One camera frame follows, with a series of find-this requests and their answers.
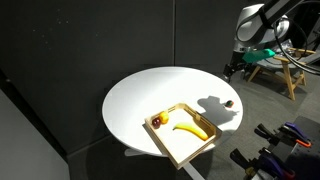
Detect small dark red fruit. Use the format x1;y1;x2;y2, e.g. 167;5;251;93
151;117;162;130

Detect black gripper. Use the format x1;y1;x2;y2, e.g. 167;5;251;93
222;49;251;83

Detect black perforated board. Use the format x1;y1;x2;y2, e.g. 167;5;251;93
285;115;320;180

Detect purple clamp with orange tips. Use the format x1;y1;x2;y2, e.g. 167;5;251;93
254;121;313;149
229;147;297;180

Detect wooden tray box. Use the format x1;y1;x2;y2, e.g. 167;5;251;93
143;102;223;170

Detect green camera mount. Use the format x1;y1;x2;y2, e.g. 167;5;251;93
242;48;276;64

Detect yellow banana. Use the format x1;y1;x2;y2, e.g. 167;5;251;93
172;121;210;142

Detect wooden armchair with grey seat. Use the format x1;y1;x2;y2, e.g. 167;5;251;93
247;47;320;101

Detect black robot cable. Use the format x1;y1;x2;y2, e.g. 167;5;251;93
273;14;320;76

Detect small yellow round fruit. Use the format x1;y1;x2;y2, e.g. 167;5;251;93
158;111;170;125

